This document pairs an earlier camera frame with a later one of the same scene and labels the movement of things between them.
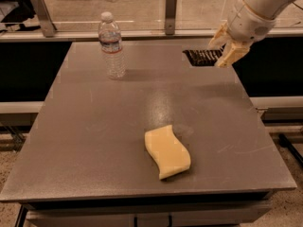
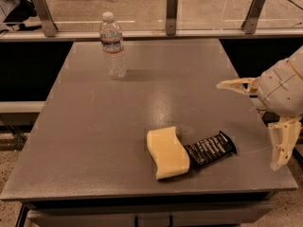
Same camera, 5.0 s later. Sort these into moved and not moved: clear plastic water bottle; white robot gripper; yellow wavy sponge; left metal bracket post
Moved: white robot gripper
Not moved: yellow wavy sponge; clear plastic water bottle; left metal bracket post
